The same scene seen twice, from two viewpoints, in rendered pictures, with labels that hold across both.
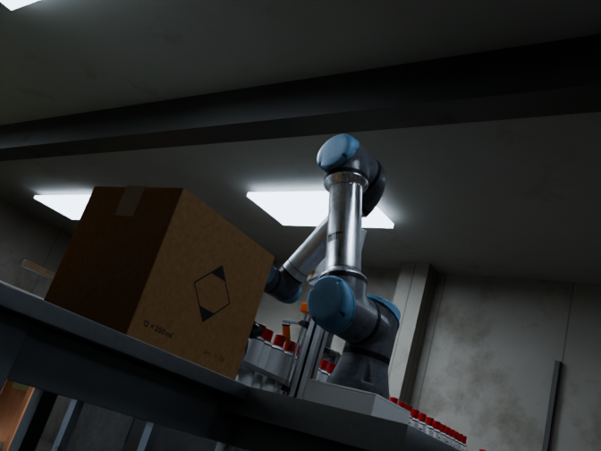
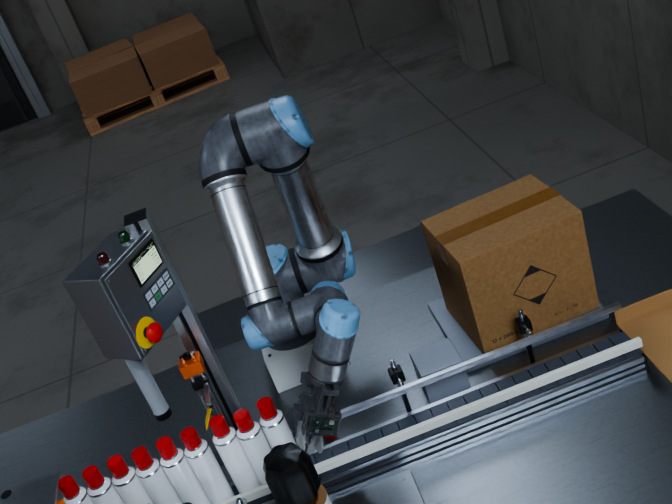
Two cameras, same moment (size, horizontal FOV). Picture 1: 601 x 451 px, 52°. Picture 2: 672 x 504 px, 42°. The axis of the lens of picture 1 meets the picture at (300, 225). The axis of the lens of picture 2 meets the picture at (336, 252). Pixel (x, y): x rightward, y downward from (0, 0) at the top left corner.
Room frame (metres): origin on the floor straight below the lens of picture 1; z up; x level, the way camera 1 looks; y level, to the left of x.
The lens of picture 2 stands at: (2.64, 1.22, 2.14)
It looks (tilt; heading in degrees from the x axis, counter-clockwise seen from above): 29 degrees down; 227
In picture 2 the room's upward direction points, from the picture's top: 20 degrees counter-clockwise
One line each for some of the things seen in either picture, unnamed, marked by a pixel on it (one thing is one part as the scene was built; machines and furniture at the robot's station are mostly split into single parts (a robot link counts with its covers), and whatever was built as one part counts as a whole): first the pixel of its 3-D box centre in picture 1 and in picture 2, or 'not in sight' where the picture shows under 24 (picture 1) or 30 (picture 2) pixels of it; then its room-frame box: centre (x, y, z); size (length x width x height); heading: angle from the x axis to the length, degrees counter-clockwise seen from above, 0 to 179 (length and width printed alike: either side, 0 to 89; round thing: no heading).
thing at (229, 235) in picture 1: (164, 285); (509, 263); (1.19, 0.22, 0.99); 0.30 x 0.24 x 0.27; 143
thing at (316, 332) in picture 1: (323, 314); (200, 350); (1.83, -0.14, 1.16); 0.04 x 0.04 x 0.67; 49
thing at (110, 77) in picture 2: not in sight; (144, 70); (-1.82, -5.07, 0.23); 1.35 x 0.97 x 0.47; 140
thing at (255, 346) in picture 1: (250, 358); (280, 438); (1.85, 0.02, 0.98); 0.05 x 0.05 x 0.20
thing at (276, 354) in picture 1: (271, 367); (234, 455); (1.93, -0.04, 0.98); 0.05 x 0.05 x 0.20
